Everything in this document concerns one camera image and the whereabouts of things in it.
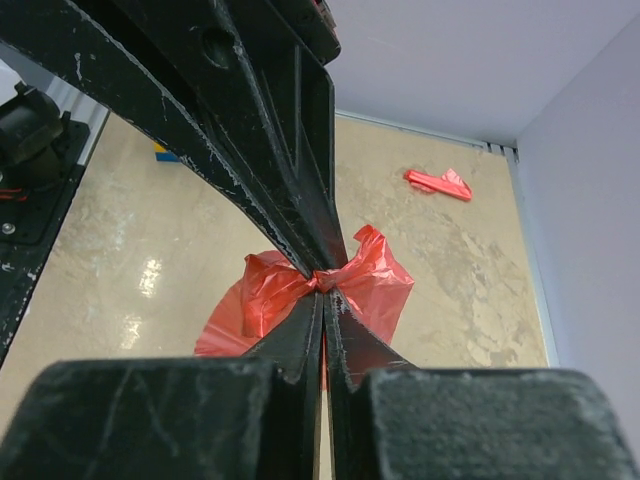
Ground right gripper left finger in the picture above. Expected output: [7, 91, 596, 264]
[1, 294, 323, 479]

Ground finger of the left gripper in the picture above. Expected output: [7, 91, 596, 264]
[0, 0, 314, 276]
[80, 1, 347, 274]

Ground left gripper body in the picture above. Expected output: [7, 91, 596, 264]
[271, 0, 341, 63]

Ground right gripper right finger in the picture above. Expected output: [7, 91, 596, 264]
[324, 292, 639, 479]

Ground red trash bag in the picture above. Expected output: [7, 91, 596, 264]
[194, 225, 414, 383]

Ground yellow blue toy blocks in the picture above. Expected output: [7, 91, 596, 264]
[154, 143, 181, 163]

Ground small folded red bag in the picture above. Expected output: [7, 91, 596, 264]
[403, 169, 473, 202]

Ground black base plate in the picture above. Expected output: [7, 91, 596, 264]
[1, 120, 90, 358]

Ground aluminium left side rail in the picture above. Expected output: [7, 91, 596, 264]
[486, 142, 560, 367]

